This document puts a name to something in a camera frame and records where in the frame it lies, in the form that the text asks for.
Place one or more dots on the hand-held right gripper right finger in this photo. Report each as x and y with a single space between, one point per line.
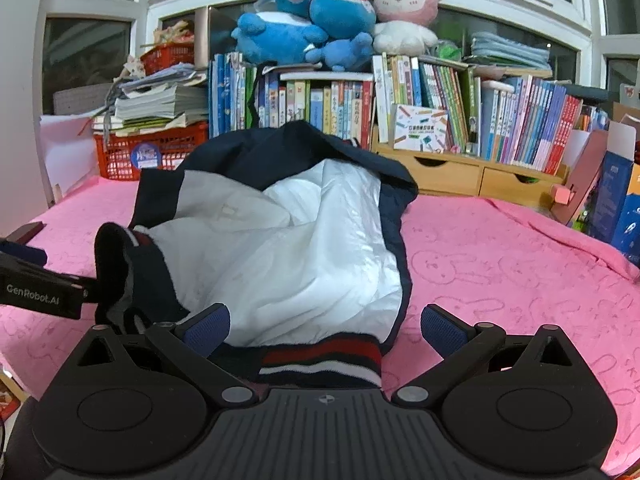
440 327

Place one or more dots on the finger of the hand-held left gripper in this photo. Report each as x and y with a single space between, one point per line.
91 292
22 252

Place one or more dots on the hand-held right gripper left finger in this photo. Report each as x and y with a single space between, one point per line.
207 327

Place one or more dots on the navy white striped jacket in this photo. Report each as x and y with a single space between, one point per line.
300 240

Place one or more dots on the dark red board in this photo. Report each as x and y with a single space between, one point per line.
26 234

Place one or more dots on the pink bunny print blanket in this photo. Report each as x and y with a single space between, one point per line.
500 270

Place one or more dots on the white paper sheet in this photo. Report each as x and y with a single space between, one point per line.
65 150

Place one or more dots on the wooden drawer organizer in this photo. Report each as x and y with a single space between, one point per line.
450 177

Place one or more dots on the large red plastic crate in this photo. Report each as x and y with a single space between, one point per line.
165 152

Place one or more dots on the white box with colourful print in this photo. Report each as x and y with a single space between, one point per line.
420 130

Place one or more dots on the stack of papers and booklets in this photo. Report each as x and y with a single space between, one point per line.
160 102

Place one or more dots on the pink cardboard board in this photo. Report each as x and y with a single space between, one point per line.
585 175

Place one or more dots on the blue cardboard box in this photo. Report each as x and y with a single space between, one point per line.
612 195

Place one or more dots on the row of pink blue books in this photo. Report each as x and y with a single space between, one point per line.
530 120

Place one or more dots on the row of tall blue books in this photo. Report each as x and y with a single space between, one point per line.
230 95

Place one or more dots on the row of green spine books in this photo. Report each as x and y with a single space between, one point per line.
430 90

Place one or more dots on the small red plastic basket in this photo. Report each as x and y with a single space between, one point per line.
170 55

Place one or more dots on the bundle of coloured pens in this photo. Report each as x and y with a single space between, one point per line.
592 120

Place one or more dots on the white shelf board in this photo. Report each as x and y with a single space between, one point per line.
325 76

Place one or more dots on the green plastic toy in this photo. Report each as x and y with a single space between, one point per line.
447 51

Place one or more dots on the stack of light blue booklets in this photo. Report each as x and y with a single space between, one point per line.
510 50

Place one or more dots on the pink white bunny plush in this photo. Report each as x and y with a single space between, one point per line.
405 5

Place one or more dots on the blue white cat plush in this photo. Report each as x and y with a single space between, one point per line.
340 12

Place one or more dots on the white window frame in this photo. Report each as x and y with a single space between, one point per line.
165 0

